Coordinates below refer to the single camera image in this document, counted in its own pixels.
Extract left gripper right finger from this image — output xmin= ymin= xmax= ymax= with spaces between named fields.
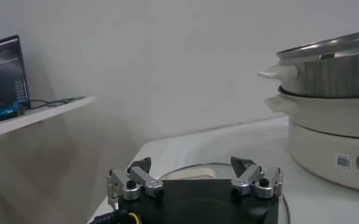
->
xmin=230 ymin=156 xmax=284 ymax=200

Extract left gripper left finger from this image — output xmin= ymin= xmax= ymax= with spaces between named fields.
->
xmin=106 ymin=156 xmax=165 ymax=211

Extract glass lid cream handle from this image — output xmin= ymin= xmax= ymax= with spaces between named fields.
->
xmin=157 ymin=162 xmax=291 ymax=224

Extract perforated steel steamer basket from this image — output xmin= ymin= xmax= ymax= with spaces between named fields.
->
xmin=257 ymin=29 xmax=359 ymax=99

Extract cream electric cooker pot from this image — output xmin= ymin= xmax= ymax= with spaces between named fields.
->
xmin=263 ymin=86 xmax=359 ymax=194

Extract white side table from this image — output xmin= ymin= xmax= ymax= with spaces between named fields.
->
xmin=0 ymin=96 xmax=98 ymax=141

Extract blue plastic gadget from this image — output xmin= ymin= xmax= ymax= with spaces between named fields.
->
xmin=0 ymin=103 xmax=26 ymax=123

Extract coloured wire connector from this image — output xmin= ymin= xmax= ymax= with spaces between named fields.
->
xmin=89 ymin=209 xmax=140 ymax=224

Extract thin black cable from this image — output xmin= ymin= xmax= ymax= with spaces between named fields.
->
xmin=26 ymin=99 xmax=55 ymax=110

